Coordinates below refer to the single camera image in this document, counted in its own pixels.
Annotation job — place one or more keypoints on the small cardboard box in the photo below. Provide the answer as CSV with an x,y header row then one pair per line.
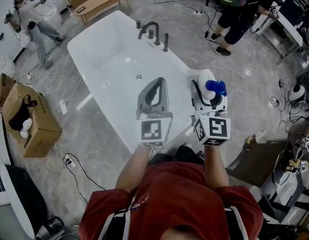
x,y
4,89

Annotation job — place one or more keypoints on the black hand shower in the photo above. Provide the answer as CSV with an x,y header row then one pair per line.
x,y
166,42

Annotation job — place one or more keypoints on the white metal table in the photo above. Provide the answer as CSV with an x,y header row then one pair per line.
x,y
292,26

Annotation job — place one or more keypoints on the small black tray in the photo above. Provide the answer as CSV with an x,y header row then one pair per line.
x,y
80,9

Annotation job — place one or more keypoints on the black bag in box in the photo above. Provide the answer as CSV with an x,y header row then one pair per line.
x,y
19,116

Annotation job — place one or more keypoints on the white power strip with plugs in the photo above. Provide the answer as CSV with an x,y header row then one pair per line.
x,y
70,162

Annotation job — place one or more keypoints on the white bathtub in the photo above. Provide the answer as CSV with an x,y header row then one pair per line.
x,y
107,46

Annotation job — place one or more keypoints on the oval wooden table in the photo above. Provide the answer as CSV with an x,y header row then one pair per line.
x,y
102,1

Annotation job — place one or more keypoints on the person's right forearm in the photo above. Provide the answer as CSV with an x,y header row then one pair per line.
x,y
215,166

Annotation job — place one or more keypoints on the white spray bottle blue cap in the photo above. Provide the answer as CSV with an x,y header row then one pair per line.
x,y
215,87

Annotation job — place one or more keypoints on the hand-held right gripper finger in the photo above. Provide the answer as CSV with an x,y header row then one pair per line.
x,y
223,104
195,101

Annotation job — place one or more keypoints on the glass pan lid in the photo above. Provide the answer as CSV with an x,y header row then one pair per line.
x,y
282,174

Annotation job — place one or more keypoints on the white toilet lid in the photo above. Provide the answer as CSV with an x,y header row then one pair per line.
x,y
4,66

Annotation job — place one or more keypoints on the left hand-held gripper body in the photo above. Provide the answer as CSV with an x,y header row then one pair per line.
x,y
150,131

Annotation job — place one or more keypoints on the person's left forearm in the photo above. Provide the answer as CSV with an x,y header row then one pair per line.
x,y
134,169

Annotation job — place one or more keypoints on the person's leg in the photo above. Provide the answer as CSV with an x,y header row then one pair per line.
x,y
187,154

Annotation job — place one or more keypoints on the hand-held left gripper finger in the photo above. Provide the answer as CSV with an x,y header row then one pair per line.
x,y
143,96
165,99

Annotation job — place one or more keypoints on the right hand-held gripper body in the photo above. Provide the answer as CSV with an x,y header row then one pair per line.
x,y
214,129

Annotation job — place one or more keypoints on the black faucet knob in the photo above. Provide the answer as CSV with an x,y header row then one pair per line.
x,y
150,34
138,24

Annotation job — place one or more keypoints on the white plush toy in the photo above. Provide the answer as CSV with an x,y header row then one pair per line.
x,y
26,127

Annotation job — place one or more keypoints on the black can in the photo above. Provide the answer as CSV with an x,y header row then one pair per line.
x,y
55,226

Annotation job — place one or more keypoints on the white round heater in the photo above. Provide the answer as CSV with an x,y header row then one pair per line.
x,y
297,92

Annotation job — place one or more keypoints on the person's red shirt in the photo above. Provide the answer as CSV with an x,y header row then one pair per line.
x,y
174,196

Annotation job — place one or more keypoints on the white toilet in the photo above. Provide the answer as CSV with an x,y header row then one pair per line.
x,y
50,14

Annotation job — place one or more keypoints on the dark brown table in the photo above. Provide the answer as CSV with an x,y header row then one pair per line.
x,y
257,164

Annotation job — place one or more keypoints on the large open cardboard box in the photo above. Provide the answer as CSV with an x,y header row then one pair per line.
x,y
42,134

